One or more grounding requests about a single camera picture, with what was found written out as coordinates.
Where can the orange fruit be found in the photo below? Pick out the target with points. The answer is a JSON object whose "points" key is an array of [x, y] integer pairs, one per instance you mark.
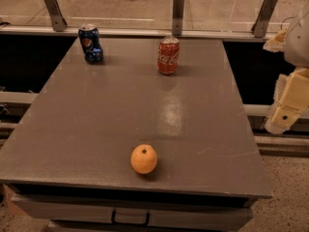
{"points": [[144, 159]]}

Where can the metal window rail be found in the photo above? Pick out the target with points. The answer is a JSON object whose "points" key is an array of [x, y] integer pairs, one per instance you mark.
{"points": [[229, 36]]}

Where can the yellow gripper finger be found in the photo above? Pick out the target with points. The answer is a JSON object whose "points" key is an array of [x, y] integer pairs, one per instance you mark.
{"points": [[276, 43], [290, 100]]}

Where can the middle metal bracket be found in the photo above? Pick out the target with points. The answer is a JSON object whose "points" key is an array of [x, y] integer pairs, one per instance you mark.
{"points": [[177, 17]]}

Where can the metal bracket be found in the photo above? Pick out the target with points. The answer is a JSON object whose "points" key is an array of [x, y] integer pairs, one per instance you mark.
{"points": [[259, 28], [57, 20], [177, 17]]}

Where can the right metal bracket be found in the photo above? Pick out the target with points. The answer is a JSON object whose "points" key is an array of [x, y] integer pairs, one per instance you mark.
{"points": [[259, 28]]}

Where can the left metal bracket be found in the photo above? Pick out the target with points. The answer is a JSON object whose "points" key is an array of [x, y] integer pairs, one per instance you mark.
{"points": [[57, 20]]}

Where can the grey drawer with handle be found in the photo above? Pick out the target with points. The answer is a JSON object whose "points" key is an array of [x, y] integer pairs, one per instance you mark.
{"points": [[94, 215]]}

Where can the blue pepsi can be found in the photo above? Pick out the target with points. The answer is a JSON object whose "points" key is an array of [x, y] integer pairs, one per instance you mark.
{"points": [[89, 39]]}

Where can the red coke can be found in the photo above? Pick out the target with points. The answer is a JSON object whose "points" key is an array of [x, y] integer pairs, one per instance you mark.
{"points": [[168, 55]]}

